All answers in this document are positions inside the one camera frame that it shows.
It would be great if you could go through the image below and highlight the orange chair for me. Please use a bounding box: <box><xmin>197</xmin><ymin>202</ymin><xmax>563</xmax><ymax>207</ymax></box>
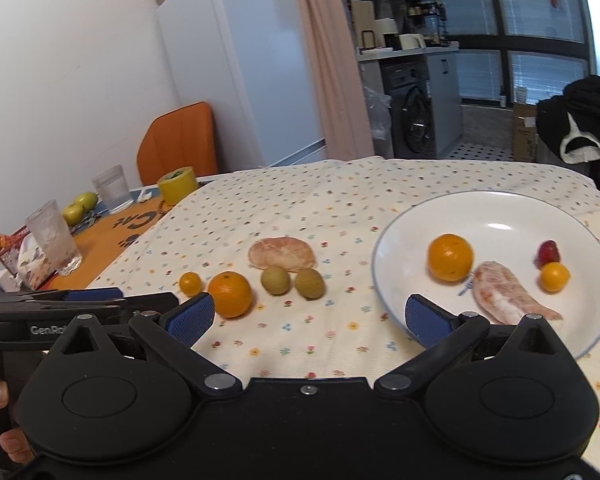
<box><xmin>136</xmin><ymin>102</ymin><xmax>219</xmax><ymax>185</ymax></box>

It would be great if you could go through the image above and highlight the snack packet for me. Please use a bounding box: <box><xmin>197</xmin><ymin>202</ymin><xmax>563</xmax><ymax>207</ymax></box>
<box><xmin>0</xmin><ymin>226</ymin><xmax>55</xmax><ymax>290</ymax></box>

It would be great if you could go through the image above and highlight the black jacket on chair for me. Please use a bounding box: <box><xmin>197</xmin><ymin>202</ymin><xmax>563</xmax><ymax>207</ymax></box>
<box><xmin>535</xmin><ymin>75</ymin><xmax>600</xmax><ymax>190</ymax></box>

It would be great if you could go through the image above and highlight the red strawberry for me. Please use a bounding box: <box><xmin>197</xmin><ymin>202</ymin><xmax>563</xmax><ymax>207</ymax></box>
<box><xmin>534</xmin><ymin>240</ymin><xmax>562</xmax><ymax>270</ymax></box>

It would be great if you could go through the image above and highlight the brown longan fruit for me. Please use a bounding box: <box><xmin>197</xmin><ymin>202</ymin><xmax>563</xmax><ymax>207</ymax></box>
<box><xmin>260</xmin><ymin>266</ymin><xmax>291</xmax><ymax>296</ymax></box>
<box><xmin>294</xmin><ymin>269</ymin><xmax>326</xmax><ymax>300</ymax></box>

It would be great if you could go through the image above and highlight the pink curtain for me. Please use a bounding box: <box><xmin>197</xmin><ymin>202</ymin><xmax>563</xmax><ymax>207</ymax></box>
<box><xmin>298</xmin><ymin>0</ymin><xmax>374</xmax><ymax>160</ymax></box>

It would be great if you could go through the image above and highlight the orange cat placemat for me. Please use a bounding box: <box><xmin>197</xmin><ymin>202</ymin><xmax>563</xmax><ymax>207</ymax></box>
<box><xmin>42</xmin><ymin>197</ymin><xmax>171</xmax><ymax>290</ymax></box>

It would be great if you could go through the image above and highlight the person's left hand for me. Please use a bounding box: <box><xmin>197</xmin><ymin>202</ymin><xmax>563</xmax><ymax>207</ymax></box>
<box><xmin>0</xmin><ymin>380</ymin><xmax>34</xmax><ymax>465</ymax></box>

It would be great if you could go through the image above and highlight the clear drinking glass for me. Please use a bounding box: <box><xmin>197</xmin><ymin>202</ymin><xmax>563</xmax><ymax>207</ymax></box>
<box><xmin>92</xmin><ymin>165</ymin><xmax>134</xmax><ymax>214</ymax></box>

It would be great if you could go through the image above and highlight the grey washing machine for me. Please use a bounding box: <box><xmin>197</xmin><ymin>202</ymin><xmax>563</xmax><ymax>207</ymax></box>
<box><xmin>380</xmin><ymin>56</ymin><xmax>436</xmax><ymax>159</ymax></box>

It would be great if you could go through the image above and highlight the cardboard box on floor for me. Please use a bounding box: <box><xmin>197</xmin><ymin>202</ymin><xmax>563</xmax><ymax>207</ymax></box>
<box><xmin>512</xmin><ymin>103</ymin><xmax>538</xmax><ymax>162</ymax></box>

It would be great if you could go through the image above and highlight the large orange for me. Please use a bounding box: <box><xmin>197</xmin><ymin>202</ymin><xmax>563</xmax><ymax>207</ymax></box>
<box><xmin>427</xmin><ymin>233</ymin><xmax>474</xmax><ymax>283</ymax></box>
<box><xmin>208</xmin><ymin>271</ymin><xmax>253</xmax><ymax>318</ymax></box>

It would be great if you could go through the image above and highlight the white plate blue rim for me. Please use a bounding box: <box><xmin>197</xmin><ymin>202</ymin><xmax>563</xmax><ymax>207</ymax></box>
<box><xmin>372</xmin><ymin>191</ymin><xmax>600</xmax><ymax>358</ymax></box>

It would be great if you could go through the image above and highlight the yellow tape roll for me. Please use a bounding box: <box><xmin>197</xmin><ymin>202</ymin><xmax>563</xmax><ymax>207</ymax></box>
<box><xmin>157</xmin><ymin>167</ymin><xmax>198</xmax><ymax>206</ymax></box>

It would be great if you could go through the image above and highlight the small orange kumquat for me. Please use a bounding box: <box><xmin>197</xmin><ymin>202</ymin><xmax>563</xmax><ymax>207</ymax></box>
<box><xmin>539</xmin><ymin>262</ymin><xmax>571</xmax><ymax>294</ymax></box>

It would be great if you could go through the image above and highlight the peeled grapefruit segment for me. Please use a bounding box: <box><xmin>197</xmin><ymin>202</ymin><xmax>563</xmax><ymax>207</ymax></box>
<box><xmin>471</xmin><ymin>261</ymin><xmax>564</xmax><ymax>325</ymax></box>

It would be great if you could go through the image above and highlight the white refrigerator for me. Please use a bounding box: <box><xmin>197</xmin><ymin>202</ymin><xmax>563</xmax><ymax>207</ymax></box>
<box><xmin>157</xmin><ymin>0</ymin><xmax>326</xmax><ymax>172</ymax></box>

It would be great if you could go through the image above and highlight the peeled grapefruit half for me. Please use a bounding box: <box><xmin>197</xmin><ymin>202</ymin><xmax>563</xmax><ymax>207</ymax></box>
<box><xmin>248</xmin><ymin>236</ymin><xmax>316</xmax><ymax>272</ymax></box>

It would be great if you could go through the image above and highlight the floral white tablecloth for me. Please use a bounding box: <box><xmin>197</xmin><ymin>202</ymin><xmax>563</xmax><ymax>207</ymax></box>
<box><xmin>86</xmin><ymin>155</ymin><xmax>600</xmax><ymax>476</ymax></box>

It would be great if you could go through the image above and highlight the green apple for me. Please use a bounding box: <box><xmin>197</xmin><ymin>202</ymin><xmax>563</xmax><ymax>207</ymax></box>
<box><xmin>62</xmin><ymin>204</ymin><xmax>85</xmax><ymax>228</ymax></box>
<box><xmin>73</xmin><ymin>192</ymin><xmax>98</xmax><ymax>212</ymax></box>

